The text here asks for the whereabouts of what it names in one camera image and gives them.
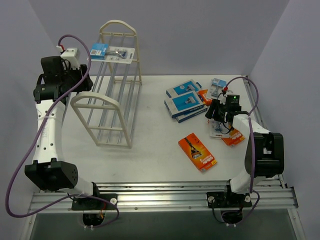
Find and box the blue Gillette razor blister pack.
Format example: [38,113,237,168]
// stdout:
[89,43,136,64]

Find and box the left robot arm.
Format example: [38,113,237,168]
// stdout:
[24,55,101,210]

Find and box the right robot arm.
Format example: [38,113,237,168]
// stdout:
[205,94,285,207]

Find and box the cream metal-rod shelf rack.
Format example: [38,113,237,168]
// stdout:
[70,20,142,148]

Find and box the upper blue Harry's box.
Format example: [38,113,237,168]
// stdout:
[165,79,202,98]

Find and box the blue harry's box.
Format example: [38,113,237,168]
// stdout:
[165,79,202,98]
[164,91,207,123]

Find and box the lower blue Harry's box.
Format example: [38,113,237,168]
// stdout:
[164,91,207,123]

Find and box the orange Gillette Fusion box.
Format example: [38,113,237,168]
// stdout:
[178,133,217,173]

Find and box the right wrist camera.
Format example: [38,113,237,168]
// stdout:
[222,87,240,106]

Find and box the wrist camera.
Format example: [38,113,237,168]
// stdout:
[222,87,240,106]
[56,45,80,70]

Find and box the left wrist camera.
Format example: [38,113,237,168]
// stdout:
[56,45,80,70]

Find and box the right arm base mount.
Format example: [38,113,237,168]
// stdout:
[206,191,252,209]

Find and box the aluminium rail frame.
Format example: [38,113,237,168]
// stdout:
[27,74,300,215]

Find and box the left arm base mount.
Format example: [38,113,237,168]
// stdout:
[71,193,118,211]

